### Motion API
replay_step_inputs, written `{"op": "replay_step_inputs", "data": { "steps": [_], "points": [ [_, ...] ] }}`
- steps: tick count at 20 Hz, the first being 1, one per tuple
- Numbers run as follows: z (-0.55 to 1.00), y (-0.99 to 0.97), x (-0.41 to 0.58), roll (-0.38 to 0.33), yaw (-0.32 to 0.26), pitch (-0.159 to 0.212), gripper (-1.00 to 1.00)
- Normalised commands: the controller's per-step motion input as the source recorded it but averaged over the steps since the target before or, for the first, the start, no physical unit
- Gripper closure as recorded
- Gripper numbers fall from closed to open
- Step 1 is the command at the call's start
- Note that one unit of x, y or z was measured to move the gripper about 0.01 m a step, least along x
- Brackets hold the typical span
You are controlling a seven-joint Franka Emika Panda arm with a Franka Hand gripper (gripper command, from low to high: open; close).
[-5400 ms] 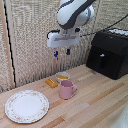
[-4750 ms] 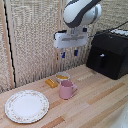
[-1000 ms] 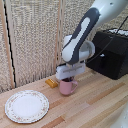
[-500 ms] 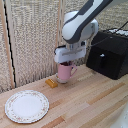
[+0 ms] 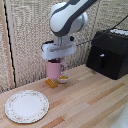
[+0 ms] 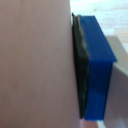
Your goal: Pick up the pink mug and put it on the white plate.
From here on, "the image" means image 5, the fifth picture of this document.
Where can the black box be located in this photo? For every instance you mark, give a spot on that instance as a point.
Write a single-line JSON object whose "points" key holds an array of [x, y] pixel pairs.
{"points": [[109, 55]]}

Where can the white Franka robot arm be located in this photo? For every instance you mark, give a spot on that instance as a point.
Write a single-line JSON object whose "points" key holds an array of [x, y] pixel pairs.
{"points": [[68, 18]]}

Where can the white floral-rimmed plate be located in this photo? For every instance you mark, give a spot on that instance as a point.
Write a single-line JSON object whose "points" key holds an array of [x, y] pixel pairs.
{"points": [[26, 106]]}

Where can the small bowl with yellow contents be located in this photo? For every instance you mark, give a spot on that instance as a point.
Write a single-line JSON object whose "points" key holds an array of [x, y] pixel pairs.
{"points": [[63, 79]]}

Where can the yellow block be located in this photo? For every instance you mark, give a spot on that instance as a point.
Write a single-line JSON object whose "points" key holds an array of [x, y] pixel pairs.
{"points": [[51, 83]]}

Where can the white device on box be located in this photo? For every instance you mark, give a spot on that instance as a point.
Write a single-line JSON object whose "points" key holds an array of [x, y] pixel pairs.
{"points": [[120, 32]]}

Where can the pink mug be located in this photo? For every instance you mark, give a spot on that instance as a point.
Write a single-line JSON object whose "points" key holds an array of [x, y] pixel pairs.
{"points": [[55, 69]]}

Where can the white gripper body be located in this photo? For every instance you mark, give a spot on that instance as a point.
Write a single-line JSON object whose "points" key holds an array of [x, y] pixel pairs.
{"points": [[58, 50]]}

